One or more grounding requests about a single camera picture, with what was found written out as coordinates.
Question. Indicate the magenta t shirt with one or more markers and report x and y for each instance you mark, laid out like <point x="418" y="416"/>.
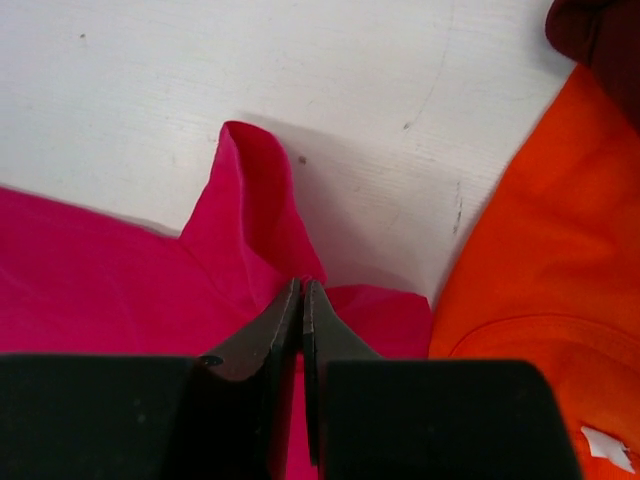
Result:
<point x="74" y="282"/>

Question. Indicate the orange t shirt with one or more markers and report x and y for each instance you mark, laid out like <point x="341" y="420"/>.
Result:
<point x="550" y="274"/>

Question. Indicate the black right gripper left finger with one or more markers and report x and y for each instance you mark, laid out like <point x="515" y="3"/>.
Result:
<point x="222" y="415"/>

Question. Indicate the dark maroon t shirt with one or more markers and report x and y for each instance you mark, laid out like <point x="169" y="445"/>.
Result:
<point x="604" y="37"/>

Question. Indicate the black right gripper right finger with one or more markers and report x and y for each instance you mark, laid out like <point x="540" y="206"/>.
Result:
<point x="370" y="417"/>

